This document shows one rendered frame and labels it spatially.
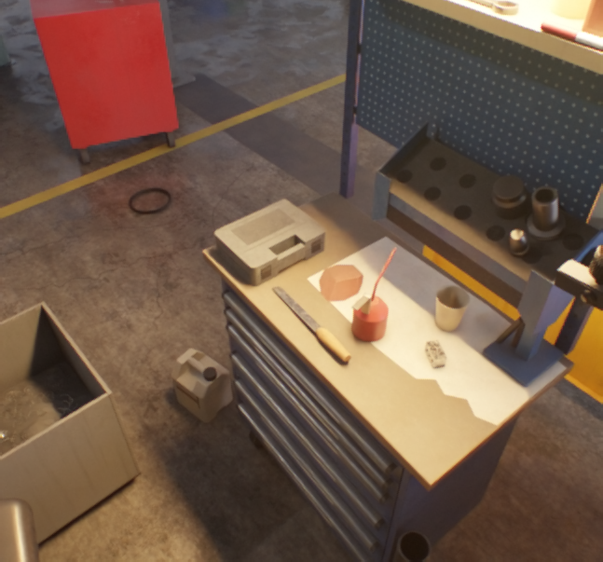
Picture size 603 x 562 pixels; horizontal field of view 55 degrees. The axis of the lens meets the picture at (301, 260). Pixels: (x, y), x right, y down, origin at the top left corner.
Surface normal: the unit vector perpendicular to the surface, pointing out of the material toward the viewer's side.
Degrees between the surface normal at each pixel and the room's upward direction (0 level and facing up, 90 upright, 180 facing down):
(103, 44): 90
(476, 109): 90
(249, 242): 0
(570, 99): 90
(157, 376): 0
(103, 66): 90
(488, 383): 0
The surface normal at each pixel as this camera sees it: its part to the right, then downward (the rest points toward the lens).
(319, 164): 0.00, -0.74
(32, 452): 0.66, 0.51
